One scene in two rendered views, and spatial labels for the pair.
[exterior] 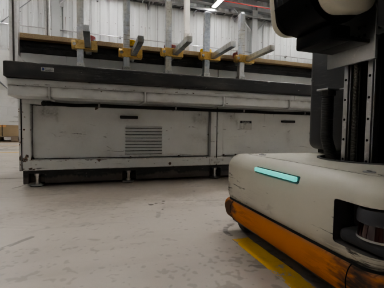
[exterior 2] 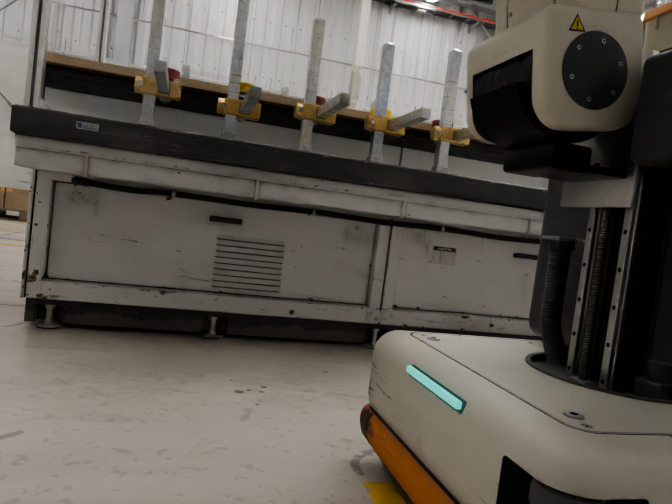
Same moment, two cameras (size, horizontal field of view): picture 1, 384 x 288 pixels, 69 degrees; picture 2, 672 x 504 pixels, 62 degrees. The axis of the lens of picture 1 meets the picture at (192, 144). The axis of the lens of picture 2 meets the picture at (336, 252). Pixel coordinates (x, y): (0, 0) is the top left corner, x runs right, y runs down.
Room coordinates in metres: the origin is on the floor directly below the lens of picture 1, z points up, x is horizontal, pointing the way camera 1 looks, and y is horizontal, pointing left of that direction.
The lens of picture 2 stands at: (-0.10, -0.09, 0.48)
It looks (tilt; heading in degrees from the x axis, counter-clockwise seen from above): 3 degrees down; 3
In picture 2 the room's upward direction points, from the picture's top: 7 degrees clockwise
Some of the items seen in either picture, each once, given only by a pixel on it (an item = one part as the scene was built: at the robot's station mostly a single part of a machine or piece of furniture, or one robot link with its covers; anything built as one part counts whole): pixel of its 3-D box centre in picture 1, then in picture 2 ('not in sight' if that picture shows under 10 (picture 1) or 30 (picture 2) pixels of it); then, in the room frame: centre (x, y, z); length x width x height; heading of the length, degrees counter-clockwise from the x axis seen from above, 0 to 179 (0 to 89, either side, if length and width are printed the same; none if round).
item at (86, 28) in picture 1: (87, 42); (163, 84); (1.52, 0.56, 0.82); 0.43 x 0.03 x 0.04; 19
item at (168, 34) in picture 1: (168, 41); (310, 91); (1.75, 0.15, 0.90); 0.04 x 0.04 x 0.48; 19
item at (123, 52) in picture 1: (130, 54); (238, 109); (1.68, 0.37, 0.80); 0.14 x 0.06 x 0.05; 109
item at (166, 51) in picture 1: (171, 53); (314, 113); (1.76, 0.13, 0.83); 0.14 x 0.06 x 0.05; 109
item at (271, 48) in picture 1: (252, 56); (466, 134); (1.84, -0.38, 0.84); 0.43 x 0.03 x 0.04; 19
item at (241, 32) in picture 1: (240, 50); (446, 117); (1.91, -0.32, 0.90); 0.04 x 0.04 x 0.48; 19
